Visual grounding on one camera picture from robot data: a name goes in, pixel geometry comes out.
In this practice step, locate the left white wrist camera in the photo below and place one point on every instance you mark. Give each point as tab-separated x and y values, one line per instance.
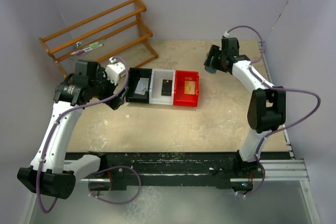
115	70

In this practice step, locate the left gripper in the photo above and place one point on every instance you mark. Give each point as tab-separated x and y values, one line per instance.
113	98

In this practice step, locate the silver credit card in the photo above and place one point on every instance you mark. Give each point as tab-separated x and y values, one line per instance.
142	86

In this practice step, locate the white plastic bin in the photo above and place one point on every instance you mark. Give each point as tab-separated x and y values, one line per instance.
155	96

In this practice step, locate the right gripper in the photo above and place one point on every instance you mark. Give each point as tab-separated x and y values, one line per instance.
211	60

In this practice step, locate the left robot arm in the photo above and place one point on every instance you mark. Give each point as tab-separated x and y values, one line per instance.
90	84

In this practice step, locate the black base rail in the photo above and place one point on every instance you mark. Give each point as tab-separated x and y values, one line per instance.
195	169

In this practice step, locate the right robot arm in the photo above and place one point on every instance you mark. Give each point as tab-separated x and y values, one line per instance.
267	107

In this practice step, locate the green card holder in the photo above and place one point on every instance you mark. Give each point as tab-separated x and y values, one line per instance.
210	70

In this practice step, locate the red plastic bin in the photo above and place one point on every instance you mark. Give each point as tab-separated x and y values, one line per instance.
181	99

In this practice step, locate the black plastic bin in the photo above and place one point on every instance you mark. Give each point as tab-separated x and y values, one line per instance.
134	75

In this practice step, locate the black credit card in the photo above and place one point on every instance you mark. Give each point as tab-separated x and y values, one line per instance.
166	89

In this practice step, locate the orange credit card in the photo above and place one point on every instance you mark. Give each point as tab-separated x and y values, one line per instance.
189	86

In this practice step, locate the pens on rack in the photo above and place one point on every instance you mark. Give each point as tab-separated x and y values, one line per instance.
78	52

